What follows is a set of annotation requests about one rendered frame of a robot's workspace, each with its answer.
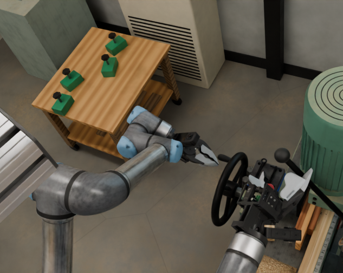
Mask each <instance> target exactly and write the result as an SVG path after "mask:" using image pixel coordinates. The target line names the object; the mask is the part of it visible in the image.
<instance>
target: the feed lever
mask: <svg viewBox="0 0 343 273"><path fill-rule="evenodd" d="M274 158H275V160H276V161H277V162H278V163H286V164H287V165H288V166H289V167H290V168H291V169H292V170H293V171H294V172H295V173H296V174H297V175H298V176H300V177H303V175H304V173H303V172H302V171H301V170H300V169H299V168H298V167H297V166H296V165H295V164H294V163H293V162H292V161H291V160H290V152H289V151H288V150H287V149H286V148H283V147H281V148H278V149H277V150H276V151H275V153H274ZM308 186H309V187H310V188H311V189H312V190H313V191H314V192H315V194H316V195H317V196H318V197H319V198H320V199H321V200H322V201H323V202H324V203H325V204H326V205H327V206H328V207H329V208H330V209H331V210H332V211H333V212H334V213H335V214H336V215H337V216H338V217H339V218H340V219H341V220H342V221H343V213H342V212H341V211H340V209H339V208H338V207H337V206H336V205H335V204H334V203H333V202H332V201H331V200H330V199H329V198H328V197H327V196H326V195H325V194H324V193H323V192H322V191H321V190H320V189H319V188H318V187H317V186H316V185H315V184H314V183H313V182H312V181H311V180H310V181H309V183H308Z"/></svg>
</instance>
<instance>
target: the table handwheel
mask: <svg viewBox="0 0 343 273"><path fill-rule="evenodd" d="M240 160H241V165H240V167H239V169H238V171H237V173H236V175H235V177H234V179H233V180H232V181H230V180H228V179H229V177H230V175H231V173H232V171H233V169H234V167H235V166H236V164H237V163H238V162H239V161H240ZM247 168H248V157H247V155H246V154H245V153H243V152H238V153H236V154H235V155H234V156H233V157H232V158H231V159H230V160H229V162H228V163H227V165H226V167H225V168H224V170H223V172H222V175H221V177H220V179H219V181H218V184H217V187H216V190H215V194H214V197H213V201H212V207H211V219H212V222H213V224H214V225H215V226H222V225H224V224H225V223H226V222H227V221H228V220H229V219H230V217H231V216H232V214H233V212H234V210H235V208H236V206H237V201H238V199H239V197H240V194H241V192H242V178H243V177H244V176H247ZM238 179H239V180H238ZM237 181H238V183H237ZM222 195H224V196H226V205H225V210H224V215H222V216H221V218H219V208H220V204H221V199H222ZM231 199H232V200H231Z"/></svg>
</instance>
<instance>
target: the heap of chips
mask: <svg viewBox="0 0 343 273"><path fill-rule="evenodd" d="M296 271H297V268H295V267H292V266H290V265H288V264H285V263H282V262H280V261H278V260H276V259H273V258H271V257H269V256H266V255H263V258H262V260H261V262H260V265H259V266H258V269H257V272H256V273H296Z"/></svg>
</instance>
